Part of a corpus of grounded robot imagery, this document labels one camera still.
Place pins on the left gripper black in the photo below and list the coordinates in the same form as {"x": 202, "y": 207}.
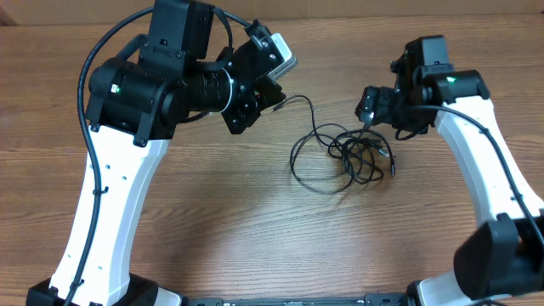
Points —
{"x": 257, "y": 98}

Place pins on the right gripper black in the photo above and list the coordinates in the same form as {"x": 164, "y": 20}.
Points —
{"x": 383, "y": 96}

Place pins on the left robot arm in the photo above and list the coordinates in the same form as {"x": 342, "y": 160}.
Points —
{"x": 129, "y": 109}

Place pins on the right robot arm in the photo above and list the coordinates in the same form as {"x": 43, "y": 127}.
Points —
{"x": 504, "y": 256}

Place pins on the cardboard back panel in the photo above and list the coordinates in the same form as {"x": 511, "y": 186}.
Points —
{"x": 74, "y": 12}

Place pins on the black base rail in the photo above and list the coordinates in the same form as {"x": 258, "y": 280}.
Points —
{"x": 369, "y": 299}

